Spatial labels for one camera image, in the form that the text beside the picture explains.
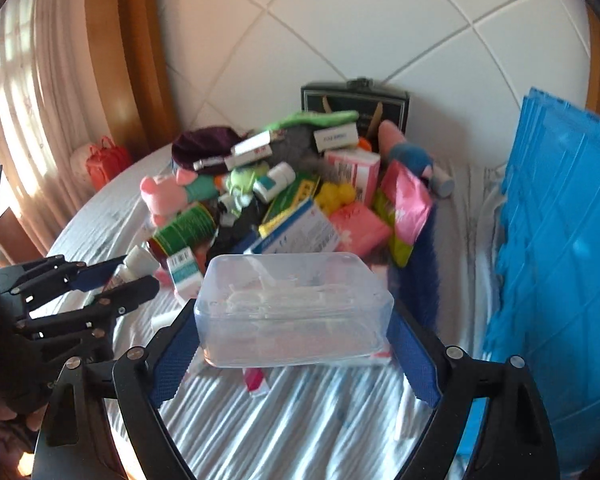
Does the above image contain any red handbag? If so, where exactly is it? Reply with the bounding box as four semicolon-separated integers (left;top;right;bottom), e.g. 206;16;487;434
85;135;133;191

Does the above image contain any white printed medicine box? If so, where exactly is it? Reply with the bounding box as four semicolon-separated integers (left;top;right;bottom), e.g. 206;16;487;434
224;147;273;171

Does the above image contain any green and yellow box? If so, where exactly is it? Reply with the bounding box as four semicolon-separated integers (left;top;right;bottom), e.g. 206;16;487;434
260;172;323;228

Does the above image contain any black case with latch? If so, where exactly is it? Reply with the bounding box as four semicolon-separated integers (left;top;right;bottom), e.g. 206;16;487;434
301;77;411;133

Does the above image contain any white blue medicine box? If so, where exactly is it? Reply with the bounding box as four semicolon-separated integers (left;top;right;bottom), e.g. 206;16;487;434
245;197;341;256

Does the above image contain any green crocodile plush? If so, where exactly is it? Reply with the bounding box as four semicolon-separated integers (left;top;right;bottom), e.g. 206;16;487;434
265;110;360;133

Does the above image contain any brown bottle with green label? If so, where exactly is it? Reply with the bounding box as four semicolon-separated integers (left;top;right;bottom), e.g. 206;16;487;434
147;202;218;256

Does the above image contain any long white box, red end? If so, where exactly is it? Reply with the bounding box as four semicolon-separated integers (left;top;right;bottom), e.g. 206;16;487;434
230;130;286;158

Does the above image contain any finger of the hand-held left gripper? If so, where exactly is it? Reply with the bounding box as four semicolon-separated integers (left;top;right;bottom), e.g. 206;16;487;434
0;254;131;311
12;275;161;359

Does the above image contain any pink and blue plush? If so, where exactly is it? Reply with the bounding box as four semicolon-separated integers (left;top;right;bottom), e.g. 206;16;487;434
377;120;455;197

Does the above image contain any sheer curtain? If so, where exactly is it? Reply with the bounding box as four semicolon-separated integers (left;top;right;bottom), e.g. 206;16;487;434
0;0;96;261

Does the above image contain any white and teal box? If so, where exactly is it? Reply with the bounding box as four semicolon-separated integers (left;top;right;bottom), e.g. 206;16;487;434
166;247;205;306

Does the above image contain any pink and white box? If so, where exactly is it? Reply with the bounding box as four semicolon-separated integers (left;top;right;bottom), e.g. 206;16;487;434
325;150;382;201

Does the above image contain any white bottle with red label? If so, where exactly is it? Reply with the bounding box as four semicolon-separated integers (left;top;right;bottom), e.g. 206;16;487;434
115;245;160;286

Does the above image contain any blue plastic crate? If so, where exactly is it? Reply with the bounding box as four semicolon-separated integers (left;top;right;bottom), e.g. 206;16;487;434
482;86;600;473

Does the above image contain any yellow rubber toy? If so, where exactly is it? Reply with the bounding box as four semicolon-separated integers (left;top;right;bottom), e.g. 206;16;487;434
314;182;357;211

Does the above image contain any white plastic bag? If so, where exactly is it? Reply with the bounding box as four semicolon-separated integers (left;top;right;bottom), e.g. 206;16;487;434
70;142;98;186

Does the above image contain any pink floral tissue pack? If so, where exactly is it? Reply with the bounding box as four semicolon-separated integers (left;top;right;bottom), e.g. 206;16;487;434
328;202;393;256

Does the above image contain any small pig plush, teal dress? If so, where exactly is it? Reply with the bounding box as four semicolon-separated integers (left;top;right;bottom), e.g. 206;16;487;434
140;167;221;228

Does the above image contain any pink plastic packet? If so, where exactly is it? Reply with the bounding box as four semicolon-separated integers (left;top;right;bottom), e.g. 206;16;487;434
380;160;433;243

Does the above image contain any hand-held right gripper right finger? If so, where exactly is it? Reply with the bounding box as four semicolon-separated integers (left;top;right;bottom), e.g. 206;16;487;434
386;307;561;480

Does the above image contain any clear plastic box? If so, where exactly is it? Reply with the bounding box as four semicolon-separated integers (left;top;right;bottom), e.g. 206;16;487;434
194;252;396;368

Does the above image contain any white box with dark label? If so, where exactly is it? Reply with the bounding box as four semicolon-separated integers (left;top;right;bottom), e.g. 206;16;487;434
312;125;360;152

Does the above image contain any grey furry plush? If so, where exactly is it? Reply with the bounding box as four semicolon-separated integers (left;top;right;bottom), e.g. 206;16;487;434
275;127;331;176

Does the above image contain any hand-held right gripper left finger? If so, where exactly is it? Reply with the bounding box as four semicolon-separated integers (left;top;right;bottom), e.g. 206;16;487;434
32;302;203;480

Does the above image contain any black plastic bag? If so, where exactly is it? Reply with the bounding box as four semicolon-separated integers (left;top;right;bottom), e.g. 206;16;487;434
215;195;266;256

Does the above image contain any maroon knit hat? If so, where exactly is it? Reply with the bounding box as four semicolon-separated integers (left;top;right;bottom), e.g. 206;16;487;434
171;126;251;176

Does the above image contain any small green frog plush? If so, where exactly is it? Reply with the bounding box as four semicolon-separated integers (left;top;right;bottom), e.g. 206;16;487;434
225;166;261;196

